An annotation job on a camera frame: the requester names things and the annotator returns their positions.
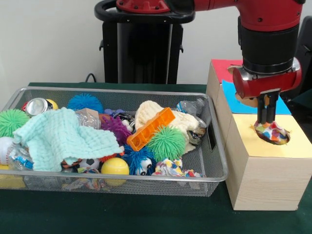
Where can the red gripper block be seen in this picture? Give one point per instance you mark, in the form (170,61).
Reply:
(268,84)

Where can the white polka dot cloth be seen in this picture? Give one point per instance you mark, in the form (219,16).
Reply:
(271,132)

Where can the white cloth with coloured shapes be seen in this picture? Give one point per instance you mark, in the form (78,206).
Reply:
(168,168)

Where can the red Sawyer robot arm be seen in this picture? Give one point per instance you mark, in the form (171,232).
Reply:
(268,14)

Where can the shallow mesh bin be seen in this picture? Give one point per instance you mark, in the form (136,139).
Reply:
(214,156)

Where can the wooden box with three holes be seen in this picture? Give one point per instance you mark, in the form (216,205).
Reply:
(268,182)

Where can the dark green table cloth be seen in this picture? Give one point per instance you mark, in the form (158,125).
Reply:
(122,214)
(304,98)

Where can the green spiky rubber ball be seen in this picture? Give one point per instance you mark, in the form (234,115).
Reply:
(12,122)
(165,143)

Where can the orange plastic block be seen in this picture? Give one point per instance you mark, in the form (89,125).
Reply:
(151,126)

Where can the cream knitted cloth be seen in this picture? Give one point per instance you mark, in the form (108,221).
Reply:
(146,112)

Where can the blue furry toy with eyes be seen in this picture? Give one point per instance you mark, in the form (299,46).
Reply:
(136,158)

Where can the purple spiky rubber ball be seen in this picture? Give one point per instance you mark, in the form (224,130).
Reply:
(115,128)

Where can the smooth yellow ball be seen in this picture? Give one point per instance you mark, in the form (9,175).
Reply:
(114,167)

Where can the blue spiky rubber ball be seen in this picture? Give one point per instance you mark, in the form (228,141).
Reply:
(84,103)

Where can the mint green cloth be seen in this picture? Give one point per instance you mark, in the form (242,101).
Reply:
(61,136)

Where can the crushed silver drink can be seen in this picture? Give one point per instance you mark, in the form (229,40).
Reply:
(37,106)

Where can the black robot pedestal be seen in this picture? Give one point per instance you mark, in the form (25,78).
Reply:
(146,48)

